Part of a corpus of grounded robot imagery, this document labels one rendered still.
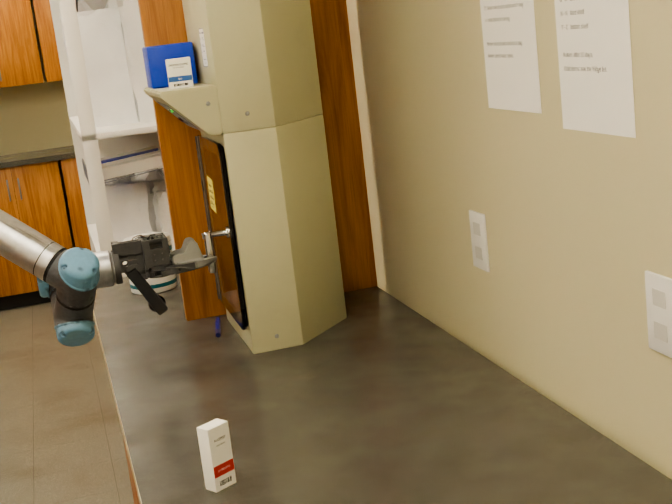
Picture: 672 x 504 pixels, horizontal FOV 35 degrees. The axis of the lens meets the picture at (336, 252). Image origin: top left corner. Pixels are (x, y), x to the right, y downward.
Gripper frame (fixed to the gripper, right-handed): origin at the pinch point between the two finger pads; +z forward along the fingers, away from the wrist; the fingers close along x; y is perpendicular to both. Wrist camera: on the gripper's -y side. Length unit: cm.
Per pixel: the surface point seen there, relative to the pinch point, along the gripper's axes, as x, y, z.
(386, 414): -54, -20, 19
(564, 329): -64, -8, 49
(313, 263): 0.4, -4.5, 22.3
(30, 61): 517, 45, -29
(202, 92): -5.3, 35.4, 2.5
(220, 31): -5.3, 46.9, 7.8
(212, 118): -5.3, 30.0, 3.8
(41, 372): 337, -114, -51
